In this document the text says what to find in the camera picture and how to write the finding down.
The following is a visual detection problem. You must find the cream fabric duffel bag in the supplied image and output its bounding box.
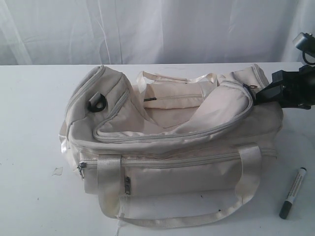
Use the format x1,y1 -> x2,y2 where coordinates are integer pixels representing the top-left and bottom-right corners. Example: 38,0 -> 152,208
59,64 -> 283,227

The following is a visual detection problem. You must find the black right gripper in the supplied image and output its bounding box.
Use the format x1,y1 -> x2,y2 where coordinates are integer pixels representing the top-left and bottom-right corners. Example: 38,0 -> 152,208
253,65 -> 315,110

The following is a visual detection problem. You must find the white backdrop curtain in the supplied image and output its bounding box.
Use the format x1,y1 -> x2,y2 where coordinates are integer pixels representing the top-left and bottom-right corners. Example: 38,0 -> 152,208
0,0 -> 315,65

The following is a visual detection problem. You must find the white marker black cap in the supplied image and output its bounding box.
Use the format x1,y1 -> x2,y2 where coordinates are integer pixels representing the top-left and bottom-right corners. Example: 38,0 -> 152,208
279,167 -> 307,219

